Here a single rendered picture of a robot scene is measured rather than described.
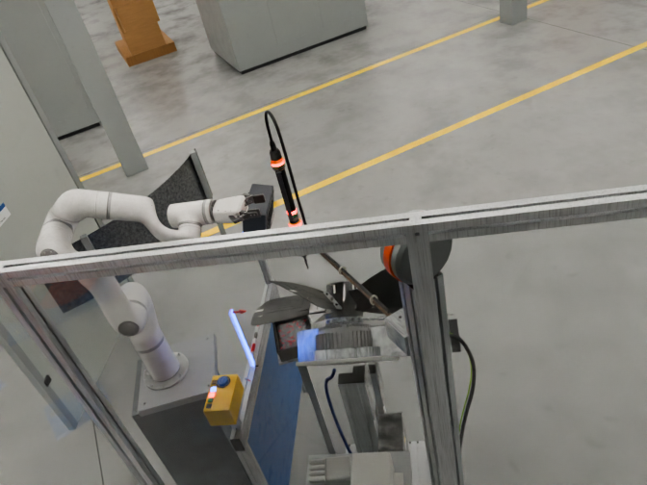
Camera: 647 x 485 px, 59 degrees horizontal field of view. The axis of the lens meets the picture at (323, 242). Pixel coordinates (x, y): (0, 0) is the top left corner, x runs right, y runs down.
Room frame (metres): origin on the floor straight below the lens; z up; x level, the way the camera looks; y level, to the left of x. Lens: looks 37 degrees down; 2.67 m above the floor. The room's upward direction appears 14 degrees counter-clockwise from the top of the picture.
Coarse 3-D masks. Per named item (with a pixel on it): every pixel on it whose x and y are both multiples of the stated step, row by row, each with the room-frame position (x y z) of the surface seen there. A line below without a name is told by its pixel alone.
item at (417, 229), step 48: (576, 192) 0.78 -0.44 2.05; (624, 192) 0.75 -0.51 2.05; (192, 240) 0.94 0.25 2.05; (240, 240) 0.91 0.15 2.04; (288, 240) 0.86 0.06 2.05; (336, 240) 0.84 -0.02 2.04; (384, 240) 0.82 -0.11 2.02; (432, 240) 0.80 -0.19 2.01; (0, 288) 1.00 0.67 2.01; (432, 288) 0.81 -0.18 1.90; (48, 336) 1.00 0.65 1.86; (432, 336) 0.81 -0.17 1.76; (432, 384) 0.81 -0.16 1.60; (144, 480) 1.01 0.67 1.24
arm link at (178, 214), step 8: (200, 200) 1.71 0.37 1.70; (168, 208) 1.71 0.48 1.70; (176, 208) 1.70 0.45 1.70; (184, 208) 1.69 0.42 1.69; (192, 208) 1.68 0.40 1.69; (200, 208) 1.67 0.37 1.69; (168, 216) 1.69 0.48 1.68; (176, 216) 1.68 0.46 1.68; (184, 216) 1.67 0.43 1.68; (192, 216) 1.66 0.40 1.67; (200, 216) 1.65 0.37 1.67; (176, 224) 1.67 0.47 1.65; (200, 224) 1.66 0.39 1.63
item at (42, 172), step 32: (0, 32) 3.54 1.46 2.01; (0, 64) 3.42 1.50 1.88; (0, 96) 3.28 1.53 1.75; (32, 96) 3.52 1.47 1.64; (0, 128) 3.16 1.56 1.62; (32, 128) 3.39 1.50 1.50; (0, 160) 3.03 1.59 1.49; (32, 160) 3.25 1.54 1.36; (64, 160) 3.50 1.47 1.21; (0, 192) 2.90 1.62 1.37; (32, 192) 3.11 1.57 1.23; (0, 224) 2.78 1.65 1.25; (32, 224) 2.97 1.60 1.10; (96, 224) 3.49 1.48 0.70; (0, 256) 2.66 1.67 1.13; (32, 256) 2.84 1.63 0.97
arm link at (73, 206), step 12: (72, 192) 1.68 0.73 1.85; (84, 192) 1.68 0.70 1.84; (96, 192) 1.69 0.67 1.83; (108, 192) 1.70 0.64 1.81; (60, 204) 1.66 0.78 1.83; (72, 204) 1.65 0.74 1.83; (84, 204) 1.65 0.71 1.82; (96, 204) 1.65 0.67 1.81; (48, 216) 1.74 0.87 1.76; (60, 216) 1.66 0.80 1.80; (72, 216) 1.65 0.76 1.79; (84, 216) 1.65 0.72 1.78; (96, 216) 1.65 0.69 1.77; (72, 228) 1.73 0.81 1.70
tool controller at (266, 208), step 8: (256, 184) 2.51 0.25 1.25; (248, 192) 2.49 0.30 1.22; (256, 192) 2.43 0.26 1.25; (264, 192) 2.43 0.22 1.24; (272, 192) 2.45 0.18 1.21; (248, 200) 2.37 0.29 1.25; (272, 200) 2.46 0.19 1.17; (248, 208) 2.31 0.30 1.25; (256, 208) 2.31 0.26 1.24; (264, 208) 2.30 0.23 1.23; (272, 208) 2.46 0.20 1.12; (264, 216) 2.25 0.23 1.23; (272, 216) 2.46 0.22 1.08; (248, 224) 2.27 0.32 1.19; (256, 224) 2.26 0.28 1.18; (264, 224) 2.25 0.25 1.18
